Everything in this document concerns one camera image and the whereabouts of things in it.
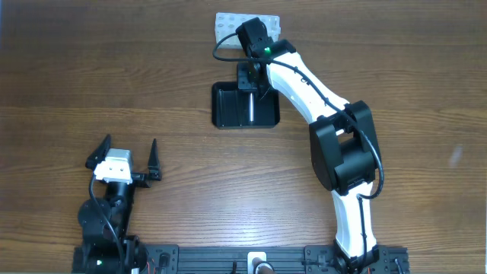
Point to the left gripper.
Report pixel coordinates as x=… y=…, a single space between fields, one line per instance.
x=141 y=180

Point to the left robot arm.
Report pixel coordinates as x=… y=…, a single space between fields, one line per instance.
x=91 y=218

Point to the black tray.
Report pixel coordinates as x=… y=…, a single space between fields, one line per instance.
x=266 y=114

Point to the white test tube rack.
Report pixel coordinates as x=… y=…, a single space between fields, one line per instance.
x=224 y=30

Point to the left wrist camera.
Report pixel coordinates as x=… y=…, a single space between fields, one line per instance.
x=114 y=165

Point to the mounting rail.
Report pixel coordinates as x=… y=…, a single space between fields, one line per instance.
x=213 y=260

